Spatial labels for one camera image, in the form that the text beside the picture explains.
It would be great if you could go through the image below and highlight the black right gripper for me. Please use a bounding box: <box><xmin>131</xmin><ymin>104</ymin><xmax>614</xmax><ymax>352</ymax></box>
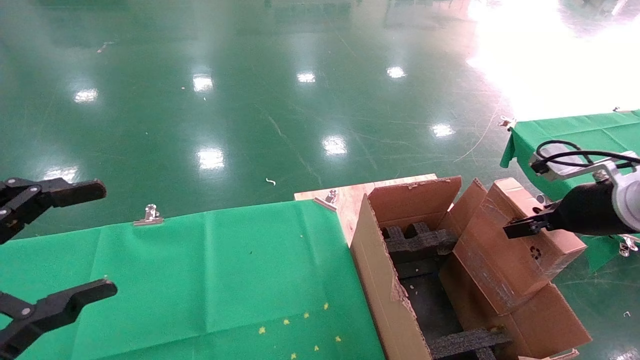
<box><xmin>503</xmin><ymin>181</ymin><xmax>636</xmax><ymax>240</ymax></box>

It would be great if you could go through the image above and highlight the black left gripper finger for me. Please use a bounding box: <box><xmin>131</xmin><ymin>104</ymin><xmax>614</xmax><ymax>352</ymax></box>
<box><xmin>0</xmin><ymin>279</ymin><xmax>119</xmax><ymax>360</ymax></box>
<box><xmin>0</xmin><ymin>177</ymin><xmax>108</xmax><ymax>246</ymax></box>

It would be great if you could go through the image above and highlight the small brown cardboard box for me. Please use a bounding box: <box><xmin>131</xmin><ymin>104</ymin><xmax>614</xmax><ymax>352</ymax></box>
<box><xmin>452</xmin><ymin>177</ymin><xmax>588</xmax><ymax>316</ymax></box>

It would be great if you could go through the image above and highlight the large open cardboard carton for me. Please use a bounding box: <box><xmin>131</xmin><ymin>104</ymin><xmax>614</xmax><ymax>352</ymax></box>
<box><xmin>349</xmin><ymin>175</ymin><xmax>593</xmax><ymax>360</ymax></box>

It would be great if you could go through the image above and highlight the green cloth on side table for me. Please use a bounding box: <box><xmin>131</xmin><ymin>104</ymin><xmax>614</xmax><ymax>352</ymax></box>
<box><xmin>500</xmin><ymin>111</ymin><xmax>640</xmax><ymax>273</ymax></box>

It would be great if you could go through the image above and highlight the black foam base pad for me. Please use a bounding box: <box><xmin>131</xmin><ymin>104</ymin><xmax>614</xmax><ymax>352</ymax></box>
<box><xmin>395</xmin><ymin>257</ymin><xmax>466</xmax><ymax>346</ymax></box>

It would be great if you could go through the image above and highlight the large green table cloth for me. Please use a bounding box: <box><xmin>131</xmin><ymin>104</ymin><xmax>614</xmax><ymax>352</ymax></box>
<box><xmin>0</xmin><ymin>200</ymin><xmax>386</xmax><ymax>360</ymax></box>

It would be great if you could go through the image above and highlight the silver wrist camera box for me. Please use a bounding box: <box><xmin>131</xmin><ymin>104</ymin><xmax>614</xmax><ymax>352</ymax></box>
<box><xmin>529</xmin><ymin>154</ymin><xmax>576</xmax><ymax>182</ymax></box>

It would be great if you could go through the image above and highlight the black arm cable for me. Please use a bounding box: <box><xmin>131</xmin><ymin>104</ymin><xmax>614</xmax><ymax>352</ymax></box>
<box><xmin>535</xmin><ymin>140</ymin><xmax>640</xmax><ymax>168</ymax></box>

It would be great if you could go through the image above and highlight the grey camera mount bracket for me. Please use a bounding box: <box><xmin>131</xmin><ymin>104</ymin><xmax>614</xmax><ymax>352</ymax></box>
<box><xmin>570</xmin><ymin>159</ymin><xmax>640</xmax><ymax>183</ymax></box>

